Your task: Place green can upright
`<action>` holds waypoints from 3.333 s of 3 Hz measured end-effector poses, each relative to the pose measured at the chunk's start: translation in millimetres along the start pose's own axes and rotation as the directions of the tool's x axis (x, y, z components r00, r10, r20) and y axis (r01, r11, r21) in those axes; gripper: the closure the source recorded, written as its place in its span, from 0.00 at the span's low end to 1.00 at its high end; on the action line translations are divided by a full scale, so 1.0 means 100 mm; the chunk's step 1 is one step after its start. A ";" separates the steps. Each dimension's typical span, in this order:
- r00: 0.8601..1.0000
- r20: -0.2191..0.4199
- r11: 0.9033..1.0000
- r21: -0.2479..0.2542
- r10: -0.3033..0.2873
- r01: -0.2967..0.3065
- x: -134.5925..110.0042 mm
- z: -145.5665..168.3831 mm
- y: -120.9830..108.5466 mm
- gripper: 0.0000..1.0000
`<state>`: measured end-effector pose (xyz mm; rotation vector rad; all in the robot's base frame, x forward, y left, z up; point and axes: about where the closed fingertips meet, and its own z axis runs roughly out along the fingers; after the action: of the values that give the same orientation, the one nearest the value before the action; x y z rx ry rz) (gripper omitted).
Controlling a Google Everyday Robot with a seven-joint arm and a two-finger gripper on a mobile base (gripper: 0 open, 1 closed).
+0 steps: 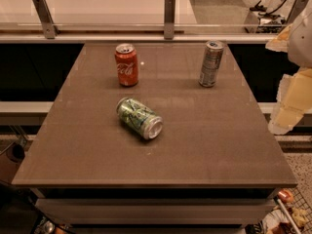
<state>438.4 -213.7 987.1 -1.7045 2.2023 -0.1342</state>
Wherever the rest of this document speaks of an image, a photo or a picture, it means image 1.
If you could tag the red Coca-Cola can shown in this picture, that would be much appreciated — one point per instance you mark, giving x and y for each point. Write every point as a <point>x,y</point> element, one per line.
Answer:
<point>126,63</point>

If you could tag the green soda can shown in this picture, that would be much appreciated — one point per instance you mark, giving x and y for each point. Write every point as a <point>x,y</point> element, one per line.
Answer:
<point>139,117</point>

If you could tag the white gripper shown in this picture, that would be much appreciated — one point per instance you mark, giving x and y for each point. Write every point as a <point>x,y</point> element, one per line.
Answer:
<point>301,44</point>

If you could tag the wire basket with items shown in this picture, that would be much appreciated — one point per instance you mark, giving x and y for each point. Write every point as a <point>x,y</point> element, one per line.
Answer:
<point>292,215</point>

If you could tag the middle metal railing bracket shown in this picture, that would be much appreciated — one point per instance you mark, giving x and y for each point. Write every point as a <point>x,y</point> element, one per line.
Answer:
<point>169,19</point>

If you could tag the metal railing bracket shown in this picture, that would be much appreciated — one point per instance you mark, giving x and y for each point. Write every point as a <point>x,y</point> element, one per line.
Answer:
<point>45,16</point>
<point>297,7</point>
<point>169,19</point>

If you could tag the slim silver energy can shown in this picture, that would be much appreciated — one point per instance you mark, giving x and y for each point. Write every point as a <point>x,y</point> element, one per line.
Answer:
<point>211,63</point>

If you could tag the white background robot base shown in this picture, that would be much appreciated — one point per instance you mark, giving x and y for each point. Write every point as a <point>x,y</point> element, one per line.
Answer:
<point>266,19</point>

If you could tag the right metal railing bracket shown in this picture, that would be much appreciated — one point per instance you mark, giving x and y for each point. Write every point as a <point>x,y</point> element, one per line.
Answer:
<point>297,7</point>

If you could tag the glass railing panel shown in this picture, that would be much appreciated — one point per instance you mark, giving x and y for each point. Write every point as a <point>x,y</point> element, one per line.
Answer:
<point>129,32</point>

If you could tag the left metal railing bracket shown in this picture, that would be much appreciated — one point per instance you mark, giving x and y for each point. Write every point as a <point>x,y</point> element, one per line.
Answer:
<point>45,16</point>

